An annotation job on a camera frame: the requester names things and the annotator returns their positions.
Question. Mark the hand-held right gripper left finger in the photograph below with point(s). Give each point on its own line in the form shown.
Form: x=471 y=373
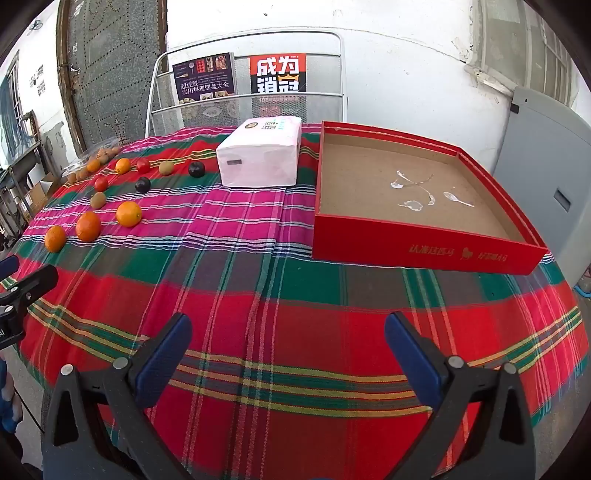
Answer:
x=162 y=354

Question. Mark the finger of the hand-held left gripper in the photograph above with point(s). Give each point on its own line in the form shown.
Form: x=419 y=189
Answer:
x=8 y=265
x=33 y=281

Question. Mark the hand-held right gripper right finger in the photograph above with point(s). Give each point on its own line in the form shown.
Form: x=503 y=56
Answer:
x=412 y=351

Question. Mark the metal shelf rack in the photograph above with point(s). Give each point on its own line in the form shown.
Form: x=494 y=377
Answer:
x=18 y=175

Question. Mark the brown kiwi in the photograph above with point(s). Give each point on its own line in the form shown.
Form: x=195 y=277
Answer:
x=97 y=200
x=166 y=167

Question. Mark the red tomato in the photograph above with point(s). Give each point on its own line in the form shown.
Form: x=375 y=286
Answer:
x=142 y=164
x=101 y=183

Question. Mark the plaid tablecloth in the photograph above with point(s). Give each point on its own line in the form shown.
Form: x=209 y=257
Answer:
x=286 y=332

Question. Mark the small orange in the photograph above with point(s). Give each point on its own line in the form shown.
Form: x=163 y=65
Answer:
x=93 y=165

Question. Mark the dark purple plum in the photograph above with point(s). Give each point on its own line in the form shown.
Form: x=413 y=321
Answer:
x=142 y=185
x=196 y=169

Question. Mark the clear plastic fruit container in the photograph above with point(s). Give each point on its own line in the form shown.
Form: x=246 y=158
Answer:
x=105 y=152

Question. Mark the red cardboard box tray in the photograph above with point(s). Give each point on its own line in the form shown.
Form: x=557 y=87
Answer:
x=406 y=184

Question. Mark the metal mesh rack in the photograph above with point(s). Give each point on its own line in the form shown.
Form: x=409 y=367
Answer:
x=161 y=110

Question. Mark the studded metal door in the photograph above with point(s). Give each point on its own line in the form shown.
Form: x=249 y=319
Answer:
x=111 y=69

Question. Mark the white tissue pack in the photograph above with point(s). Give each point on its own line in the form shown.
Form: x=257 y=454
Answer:
x=258 y=154

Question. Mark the grey metal cabinet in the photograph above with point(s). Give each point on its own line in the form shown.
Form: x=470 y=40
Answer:
x=540 y=161

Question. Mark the dark cookbook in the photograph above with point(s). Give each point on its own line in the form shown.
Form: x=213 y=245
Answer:
x=205 y=78

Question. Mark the red and black book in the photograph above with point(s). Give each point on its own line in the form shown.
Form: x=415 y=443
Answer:
x=278 y=74

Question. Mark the barred window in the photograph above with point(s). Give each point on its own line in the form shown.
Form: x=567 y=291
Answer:
x=526 y=41

